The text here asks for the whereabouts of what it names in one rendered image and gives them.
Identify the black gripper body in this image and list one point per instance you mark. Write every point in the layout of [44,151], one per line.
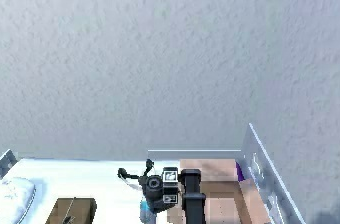
[154,188]

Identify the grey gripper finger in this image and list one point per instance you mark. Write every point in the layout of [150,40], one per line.
[128,175]
[148,166]

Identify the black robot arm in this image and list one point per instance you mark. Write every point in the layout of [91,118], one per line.
[194,206]

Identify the blue black grey drill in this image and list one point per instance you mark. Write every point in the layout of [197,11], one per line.
[146,210]

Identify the white bed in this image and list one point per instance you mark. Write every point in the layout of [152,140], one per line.
[78,176]

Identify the brown box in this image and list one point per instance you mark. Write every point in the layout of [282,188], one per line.
[78,211]

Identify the purple object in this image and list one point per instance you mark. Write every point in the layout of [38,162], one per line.
[239,172]

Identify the white pillow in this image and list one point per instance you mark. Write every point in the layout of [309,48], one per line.
[4,200]

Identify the white openwork frame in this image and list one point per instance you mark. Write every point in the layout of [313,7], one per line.
[261,166]

